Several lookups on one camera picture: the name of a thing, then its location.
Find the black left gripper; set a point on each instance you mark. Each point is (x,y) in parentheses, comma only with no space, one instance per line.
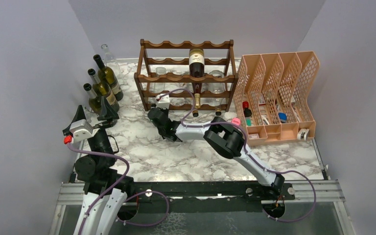
(106,113)

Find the green wine bottle white label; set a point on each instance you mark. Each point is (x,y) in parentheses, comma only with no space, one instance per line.
(103,90)

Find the green wine bottle cream label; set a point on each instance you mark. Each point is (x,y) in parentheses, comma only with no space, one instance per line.
(107,74)

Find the clear glass bottle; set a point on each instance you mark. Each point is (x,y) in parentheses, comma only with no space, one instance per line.
(110,60)

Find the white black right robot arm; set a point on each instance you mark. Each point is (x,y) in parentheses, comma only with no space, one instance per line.
(226,138)

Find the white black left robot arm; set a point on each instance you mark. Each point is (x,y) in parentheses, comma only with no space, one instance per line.
(105,190)

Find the brown wooden wine rack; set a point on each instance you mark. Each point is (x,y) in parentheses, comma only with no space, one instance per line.
(144,77)

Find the dark bottle gold foil neck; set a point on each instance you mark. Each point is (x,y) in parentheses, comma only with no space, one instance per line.
(196,62)

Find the clear bottle in lower rack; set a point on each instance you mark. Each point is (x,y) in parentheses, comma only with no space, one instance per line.
(216,88)

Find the pink capped small bottle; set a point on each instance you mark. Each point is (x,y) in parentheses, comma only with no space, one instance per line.
(236,121)

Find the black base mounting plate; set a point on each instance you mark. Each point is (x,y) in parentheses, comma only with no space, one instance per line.
(201,194)

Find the red black stamp in organizer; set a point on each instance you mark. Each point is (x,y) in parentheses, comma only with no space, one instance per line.
(246,109)

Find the orange plastic file organizer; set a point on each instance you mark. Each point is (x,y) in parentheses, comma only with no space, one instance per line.
(277,86)

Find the aluminium frame rail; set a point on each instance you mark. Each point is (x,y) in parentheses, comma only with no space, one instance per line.
(318,207)

